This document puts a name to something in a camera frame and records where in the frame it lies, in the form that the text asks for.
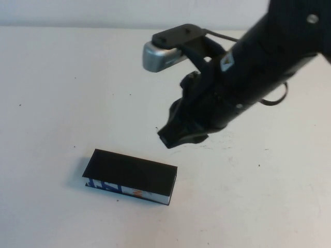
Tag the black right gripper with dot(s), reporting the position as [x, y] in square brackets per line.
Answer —
[201, 103]

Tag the black glasses case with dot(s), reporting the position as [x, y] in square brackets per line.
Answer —
[129, 173]

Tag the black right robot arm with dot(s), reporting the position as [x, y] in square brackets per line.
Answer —
[271, 56]

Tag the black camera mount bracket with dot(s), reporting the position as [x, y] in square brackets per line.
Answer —
[204, 59]

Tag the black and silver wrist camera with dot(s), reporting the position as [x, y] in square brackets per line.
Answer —
[157, 56]

